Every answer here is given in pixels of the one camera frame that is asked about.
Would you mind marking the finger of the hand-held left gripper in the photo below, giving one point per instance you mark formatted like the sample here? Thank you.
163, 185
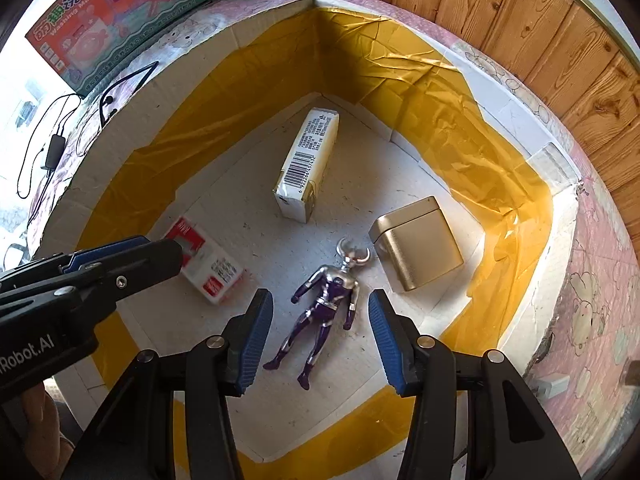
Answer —
100, 255
145, 265

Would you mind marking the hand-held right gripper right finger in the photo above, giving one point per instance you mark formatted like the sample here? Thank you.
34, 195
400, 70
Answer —
387, 345

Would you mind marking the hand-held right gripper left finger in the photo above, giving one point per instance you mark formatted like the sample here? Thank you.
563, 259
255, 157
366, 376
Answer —
255, 345

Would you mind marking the red staples box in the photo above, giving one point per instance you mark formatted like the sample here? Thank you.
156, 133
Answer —
215, 270

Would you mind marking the silver purple toy figure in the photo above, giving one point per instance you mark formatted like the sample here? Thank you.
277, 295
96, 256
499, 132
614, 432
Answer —
330, 295

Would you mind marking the gold tin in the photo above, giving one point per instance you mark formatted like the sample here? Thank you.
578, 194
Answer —
420, 255

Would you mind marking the cream carton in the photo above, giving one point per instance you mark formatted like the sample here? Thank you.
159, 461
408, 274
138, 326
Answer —
305, 160

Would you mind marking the white box with yellow tape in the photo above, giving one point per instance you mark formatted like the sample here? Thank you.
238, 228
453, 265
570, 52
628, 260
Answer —
400, 110

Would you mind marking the person's left hand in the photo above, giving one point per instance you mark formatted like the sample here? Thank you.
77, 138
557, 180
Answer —
47, 420

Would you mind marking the black neckband earphones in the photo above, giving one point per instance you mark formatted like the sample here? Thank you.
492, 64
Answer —
106, 101

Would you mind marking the white plug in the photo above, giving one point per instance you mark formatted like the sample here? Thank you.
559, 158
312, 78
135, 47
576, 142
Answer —
552, 385

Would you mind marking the pink printed blanket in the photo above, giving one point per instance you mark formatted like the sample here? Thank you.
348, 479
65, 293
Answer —
600, 270

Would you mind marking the pink toy box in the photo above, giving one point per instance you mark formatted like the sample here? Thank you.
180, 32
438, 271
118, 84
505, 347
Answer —
100, 25

